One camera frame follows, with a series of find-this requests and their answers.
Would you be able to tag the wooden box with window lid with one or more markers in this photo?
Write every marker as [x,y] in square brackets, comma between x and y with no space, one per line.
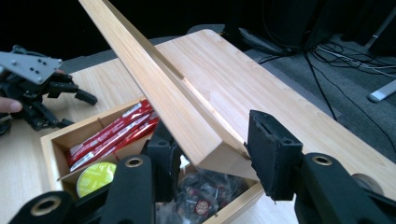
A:
[162,93]

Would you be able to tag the white capsule with green lid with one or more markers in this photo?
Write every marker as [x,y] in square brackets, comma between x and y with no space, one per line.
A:
[95,178]

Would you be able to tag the pile of dark tea bags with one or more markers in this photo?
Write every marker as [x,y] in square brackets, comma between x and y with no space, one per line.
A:
[205,193]

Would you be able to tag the white desk frame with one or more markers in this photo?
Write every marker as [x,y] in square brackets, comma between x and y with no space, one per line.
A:
[383,91]

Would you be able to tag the black stand with flat base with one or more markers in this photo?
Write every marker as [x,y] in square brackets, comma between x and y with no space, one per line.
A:
[264,37]

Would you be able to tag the bundle of red sachets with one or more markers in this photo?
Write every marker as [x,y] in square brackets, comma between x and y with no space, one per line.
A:
[109,137]

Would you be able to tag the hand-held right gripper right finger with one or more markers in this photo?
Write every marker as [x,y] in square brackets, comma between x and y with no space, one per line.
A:
[274,155]

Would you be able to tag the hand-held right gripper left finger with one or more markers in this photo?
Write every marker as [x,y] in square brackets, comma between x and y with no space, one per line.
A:
[163,161]

